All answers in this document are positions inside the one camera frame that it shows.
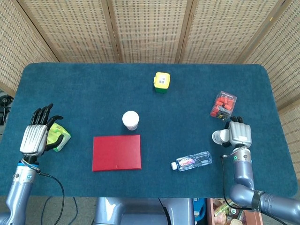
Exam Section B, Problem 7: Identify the green container with yellow lid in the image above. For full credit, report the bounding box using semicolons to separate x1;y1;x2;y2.
153;72;171;94

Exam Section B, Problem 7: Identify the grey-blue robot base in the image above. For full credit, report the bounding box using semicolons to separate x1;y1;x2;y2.
93;197;195;225

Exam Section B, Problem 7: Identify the black left hand cable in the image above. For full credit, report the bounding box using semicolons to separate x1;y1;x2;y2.
38;172;65;225

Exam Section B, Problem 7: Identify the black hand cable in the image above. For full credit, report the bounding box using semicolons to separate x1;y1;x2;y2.
38;172;65;225
221;153;253;210

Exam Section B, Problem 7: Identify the clear plastic water bottle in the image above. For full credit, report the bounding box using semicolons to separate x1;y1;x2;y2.
170;151;213;172

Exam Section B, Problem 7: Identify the dark teal table mat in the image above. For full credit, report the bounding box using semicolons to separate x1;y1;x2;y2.
0;62;298;199

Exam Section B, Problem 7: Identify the blue plastic object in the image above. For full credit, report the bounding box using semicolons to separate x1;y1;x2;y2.
193;198;207;221

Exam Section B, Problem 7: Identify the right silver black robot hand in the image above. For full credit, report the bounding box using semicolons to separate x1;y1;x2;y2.
221;116;253;148

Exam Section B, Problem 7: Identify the clear box of red caps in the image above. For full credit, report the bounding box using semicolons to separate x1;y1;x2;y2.
210;90;238;121

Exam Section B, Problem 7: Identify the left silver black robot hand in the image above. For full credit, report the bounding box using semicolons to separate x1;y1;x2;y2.
19;103;64;157

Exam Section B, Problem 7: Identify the black equipment pile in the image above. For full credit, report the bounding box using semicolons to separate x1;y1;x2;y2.
0;89;14;125

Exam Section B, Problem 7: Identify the flat red box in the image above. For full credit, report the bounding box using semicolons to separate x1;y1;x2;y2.
92;134;143;173

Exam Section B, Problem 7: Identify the green tissue pack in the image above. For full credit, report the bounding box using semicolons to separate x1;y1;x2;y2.
45;121;72;152

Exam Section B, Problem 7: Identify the pink box of clutter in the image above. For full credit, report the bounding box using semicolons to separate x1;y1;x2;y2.
206;198;263;225

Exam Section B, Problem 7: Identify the single white paper cup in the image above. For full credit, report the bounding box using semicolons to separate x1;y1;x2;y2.
121;110;140;131

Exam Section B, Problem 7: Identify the black floor cable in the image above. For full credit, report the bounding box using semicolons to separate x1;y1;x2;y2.
67;196;78;225

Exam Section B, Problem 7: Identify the black right hand cable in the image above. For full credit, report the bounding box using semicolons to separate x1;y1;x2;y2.
221;153;253;210

